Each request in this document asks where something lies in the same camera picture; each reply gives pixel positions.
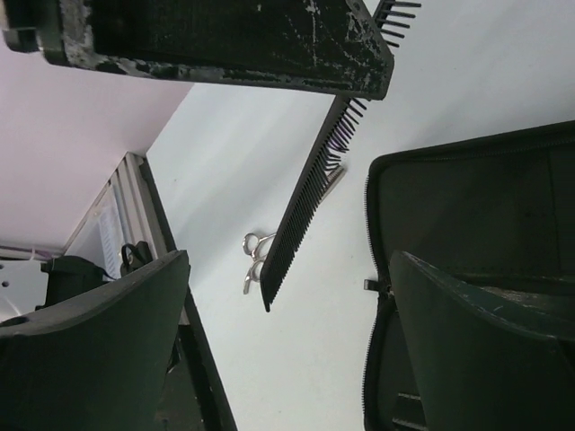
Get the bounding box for left silver scissors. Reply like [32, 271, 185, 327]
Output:
[242, 164, 347, 295]

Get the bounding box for long black barber comb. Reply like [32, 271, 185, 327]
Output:
[260, 1, 421, 311]

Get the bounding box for black zip tool case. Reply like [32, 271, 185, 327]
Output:
[362, 121, 574, 430]

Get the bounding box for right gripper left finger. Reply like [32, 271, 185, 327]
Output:
[1, 251, 189, 430]

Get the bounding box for aluminium front rail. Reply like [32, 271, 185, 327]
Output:
[64, 153, 157, 278]

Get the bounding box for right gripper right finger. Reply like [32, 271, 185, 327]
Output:
[390, 251, 574, 430]

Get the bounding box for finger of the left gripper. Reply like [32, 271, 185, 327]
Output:
[1, 0, 394, 100]

